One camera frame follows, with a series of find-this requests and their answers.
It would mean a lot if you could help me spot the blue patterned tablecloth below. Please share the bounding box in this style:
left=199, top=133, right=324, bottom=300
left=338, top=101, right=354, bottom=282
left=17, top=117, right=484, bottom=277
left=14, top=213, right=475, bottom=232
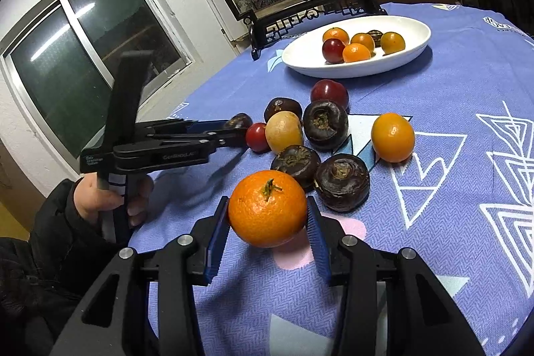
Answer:
left=126, top=2, right=534, bottom=356

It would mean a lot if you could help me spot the orange fruit on table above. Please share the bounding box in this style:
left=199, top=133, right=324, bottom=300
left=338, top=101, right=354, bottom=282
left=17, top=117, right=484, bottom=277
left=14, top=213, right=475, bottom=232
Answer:
left=371, top=113, right=416, bottom=163

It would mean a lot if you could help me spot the dark chestnut in plate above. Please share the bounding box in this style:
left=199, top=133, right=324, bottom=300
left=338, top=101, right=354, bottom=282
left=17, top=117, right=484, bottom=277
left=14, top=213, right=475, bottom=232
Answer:
left=367, top=30, right=383, bottom=47

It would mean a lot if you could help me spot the person's left hand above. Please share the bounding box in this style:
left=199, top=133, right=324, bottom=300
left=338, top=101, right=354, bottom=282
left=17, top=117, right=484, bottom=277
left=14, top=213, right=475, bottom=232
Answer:
left=73, top=172, right=154, bottom=227

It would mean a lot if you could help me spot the large orange tangerine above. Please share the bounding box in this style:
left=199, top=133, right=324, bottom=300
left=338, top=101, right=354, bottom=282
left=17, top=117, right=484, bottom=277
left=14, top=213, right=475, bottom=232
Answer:
left=228, top=170, right=308, bottom=249

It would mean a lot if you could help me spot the greenish orange in plate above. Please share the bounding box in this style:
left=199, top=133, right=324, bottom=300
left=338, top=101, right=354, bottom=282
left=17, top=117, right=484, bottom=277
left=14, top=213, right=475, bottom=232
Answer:
left=380, top=32, right=406, bottom=55

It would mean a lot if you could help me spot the red plum in plate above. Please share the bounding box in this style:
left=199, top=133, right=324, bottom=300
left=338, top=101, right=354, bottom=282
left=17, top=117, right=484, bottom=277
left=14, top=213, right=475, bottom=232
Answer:
left=322, top=38, right=346, bottom=64

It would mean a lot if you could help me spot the sliding glass window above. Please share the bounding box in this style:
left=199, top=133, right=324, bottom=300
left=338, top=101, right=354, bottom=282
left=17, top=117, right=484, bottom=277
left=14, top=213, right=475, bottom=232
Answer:
left=1, top=0, right=193, bottom=171

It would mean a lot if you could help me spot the white oval plate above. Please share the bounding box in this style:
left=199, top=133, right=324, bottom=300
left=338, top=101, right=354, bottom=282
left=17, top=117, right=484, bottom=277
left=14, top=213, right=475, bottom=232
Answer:
left=281, top=15, right=431, bottom=79

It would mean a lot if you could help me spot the yellow potato-like fruit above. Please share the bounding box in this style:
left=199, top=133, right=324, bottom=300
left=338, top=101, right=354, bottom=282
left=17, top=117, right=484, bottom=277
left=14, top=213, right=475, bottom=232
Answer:
left=265, top=111, right=303, bottom=154

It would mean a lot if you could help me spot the small red cherry tomato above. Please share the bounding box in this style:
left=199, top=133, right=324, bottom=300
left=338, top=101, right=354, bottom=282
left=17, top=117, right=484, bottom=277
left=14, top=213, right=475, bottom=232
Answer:
left=245, top=123, right=270, bottom=153

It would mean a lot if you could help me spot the large dark red plum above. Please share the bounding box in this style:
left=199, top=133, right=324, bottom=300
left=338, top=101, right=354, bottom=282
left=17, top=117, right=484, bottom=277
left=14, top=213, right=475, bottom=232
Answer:
left=310, top=79, right=349, bottom=109

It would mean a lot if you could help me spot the black left jacket sleeve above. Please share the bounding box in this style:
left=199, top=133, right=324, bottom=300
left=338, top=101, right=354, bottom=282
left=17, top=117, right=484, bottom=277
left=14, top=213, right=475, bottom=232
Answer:
left=1, top=180, right=118, bottom=355

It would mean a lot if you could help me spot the small orange in plate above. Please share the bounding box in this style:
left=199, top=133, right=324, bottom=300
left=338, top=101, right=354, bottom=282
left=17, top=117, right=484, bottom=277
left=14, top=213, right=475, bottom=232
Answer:
left=350, top=32, right=375, bottom=53
left=342, top=43, right=371, bottom=63
left=322, top=27, right=350, bottom=45

